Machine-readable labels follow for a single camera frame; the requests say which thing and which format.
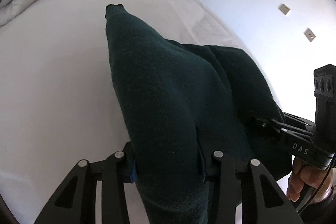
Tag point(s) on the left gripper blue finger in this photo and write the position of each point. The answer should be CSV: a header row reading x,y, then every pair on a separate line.
x,y
132,169

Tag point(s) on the wall socket plate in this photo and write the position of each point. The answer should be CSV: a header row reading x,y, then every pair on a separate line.
x,y
309,34

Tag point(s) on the white bed sheet mattress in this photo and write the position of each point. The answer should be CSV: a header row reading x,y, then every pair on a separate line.
x,y
58,105

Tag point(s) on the dark green knit sweater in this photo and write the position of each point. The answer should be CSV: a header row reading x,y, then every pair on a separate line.
x,y
180,103

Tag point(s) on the wall light switch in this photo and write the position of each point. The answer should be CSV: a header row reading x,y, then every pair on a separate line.
x,y
284,8

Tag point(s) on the person right hand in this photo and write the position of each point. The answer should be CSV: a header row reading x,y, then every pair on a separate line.
x,y
302,175

